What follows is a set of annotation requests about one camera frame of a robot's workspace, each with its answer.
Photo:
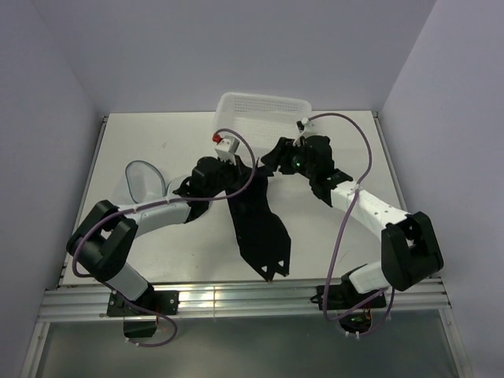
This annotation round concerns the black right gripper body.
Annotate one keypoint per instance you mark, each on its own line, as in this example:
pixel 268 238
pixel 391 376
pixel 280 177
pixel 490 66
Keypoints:
pixel 298 162

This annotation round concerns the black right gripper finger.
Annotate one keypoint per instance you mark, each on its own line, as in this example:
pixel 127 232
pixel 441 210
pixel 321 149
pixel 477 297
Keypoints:
pixel 277 162
pixel 283 147

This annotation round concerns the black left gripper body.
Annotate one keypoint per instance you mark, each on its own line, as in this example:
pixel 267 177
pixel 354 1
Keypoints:
pixel 230 175

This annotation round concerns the black bra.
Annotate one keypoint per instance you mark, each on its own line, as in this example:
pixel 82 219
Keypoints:
pixel 264 242

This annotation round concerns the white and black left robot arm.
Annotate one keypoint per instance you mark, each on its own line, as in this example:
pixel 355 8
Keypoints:
pixel 102 242

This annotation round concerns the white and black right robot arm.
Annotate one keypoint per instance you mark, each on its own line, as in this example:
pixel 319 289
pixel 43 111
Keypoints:
pixel 409 249

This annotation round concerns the white perforated plastic basket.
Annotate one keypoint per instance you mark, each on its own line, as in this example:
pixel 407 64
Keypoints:
pixel 261 119

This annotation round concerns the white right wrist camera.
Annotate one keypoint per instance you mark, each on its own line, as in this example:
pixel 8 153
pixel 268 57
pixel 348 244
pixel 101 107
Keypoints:
pixel 305 128

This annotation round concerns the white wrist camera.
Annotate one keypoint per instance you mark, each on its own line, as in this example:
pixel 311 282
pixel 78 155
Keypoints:
pixel 226 147
pixel 305 128

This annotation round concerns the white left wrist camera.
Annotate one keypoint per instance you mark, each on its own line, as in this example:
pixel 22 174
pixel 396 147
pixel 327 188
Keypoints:
pixel 226 147

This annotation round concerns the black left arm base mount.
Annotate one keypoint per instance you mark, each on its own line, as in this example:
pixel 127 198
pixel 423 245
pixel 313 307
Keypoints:
pixel 163 302

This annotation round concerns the aluminium extrusion rail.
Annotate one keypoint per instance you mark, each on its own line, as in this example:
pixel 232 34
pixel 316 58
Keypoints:
pixel 215 300

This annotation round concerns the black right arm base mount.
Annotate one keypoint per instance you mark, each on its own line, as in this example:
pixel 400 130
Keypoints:
pixel 344 296

